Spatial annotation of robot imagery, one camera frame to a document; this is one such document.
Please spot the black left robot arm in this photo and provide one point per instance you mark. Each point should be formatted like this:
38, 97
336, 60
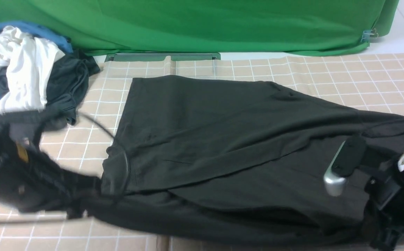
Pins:
7, 187

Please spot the beige grid tablecloth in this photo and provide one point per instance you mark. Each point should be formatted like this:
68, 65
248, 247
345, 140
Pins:
368, 82

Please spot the binder clip on backdrop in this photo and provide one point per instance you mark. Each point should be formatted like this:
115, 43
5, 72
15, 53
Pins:
368, 35

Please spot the blue shirt in pile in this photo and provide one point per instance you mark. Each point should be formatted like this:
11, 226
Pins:
39, 31

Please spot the green backdrop cloth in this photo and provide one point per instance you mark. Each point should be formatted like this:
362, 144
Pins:
301, 27

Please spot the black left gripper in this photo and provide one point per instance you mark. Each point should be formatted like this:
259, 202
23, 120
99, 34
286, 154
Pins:
42, 185

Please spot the dark gray long-sleeve shirt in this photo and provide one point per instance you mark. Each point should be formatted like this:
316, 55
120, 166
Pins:
239, 163

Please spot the dark gray shirt in pile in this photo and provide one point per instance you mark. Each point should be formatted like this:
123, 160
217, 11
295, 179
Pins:
67, 85

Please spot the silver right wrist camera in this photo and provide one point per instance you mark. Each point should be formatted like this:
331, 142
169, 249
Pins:
347, 158

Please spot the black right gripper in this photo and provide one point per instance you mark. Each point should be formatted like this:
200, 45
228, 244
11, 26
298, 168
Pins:
384, 212

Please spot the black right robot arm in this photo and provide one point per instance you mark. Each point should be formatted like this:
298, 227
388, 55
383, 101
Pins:
383, 223

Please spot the white shirt in pile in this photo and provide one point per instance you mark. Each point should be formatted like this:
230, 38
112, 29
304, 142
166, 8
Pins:
29, 62

